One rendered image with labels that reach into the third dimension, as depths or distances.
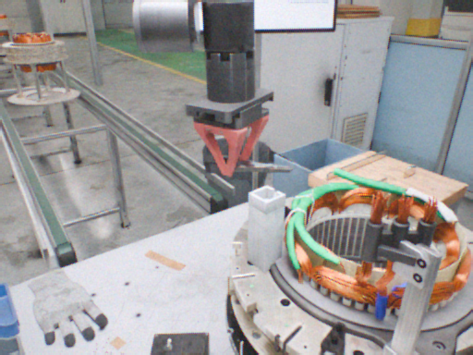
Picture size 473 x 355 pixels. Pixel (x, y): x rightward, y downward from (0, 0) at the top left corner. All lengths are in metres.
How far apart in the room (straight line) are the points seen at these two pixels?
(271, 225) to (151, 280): 0.55
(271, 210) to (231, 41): 0.18
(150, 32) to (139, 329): 0.57
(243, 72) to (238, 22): 0.05
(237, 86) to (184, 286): 0.56
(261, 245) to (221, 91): 0.18
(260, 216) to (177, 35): 0.21
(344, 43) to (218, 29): 2.25
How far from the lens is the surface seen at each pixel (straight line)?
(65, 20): 13.87
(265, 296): 0.40
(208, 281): 0.89
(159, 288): 0.89
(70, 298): 0.89
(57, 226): 1.22
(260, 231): 0.40
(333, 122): 2.77
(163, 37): 0.43
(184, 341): 0.71
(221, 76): 0.43
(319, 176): 0.71
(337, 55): 2.65
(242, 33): 0.42
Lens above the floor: 1.38
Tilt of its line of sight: 26 degrees down
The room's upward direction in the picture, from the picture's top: straight up
